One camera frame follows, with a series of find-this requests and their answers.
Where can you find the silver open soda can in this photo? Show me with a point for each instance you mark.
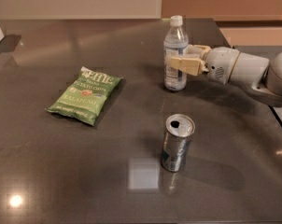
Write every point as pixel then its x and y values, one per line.
pixel 179 130

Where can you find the green jalapeno chips bag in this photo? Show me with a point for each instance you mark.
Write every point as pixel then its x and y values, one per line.
pixel 86 96

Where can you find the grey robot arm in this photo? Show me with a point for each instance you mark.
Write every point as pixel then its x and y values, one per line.
pixel 258 77

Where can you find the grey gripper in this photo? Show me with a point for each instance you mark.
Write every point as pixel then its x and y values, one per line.
pixel 219 64

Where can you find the clear plastic water bottle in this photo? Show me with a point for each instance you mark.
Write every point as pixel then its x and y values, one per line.
pixel 174 46

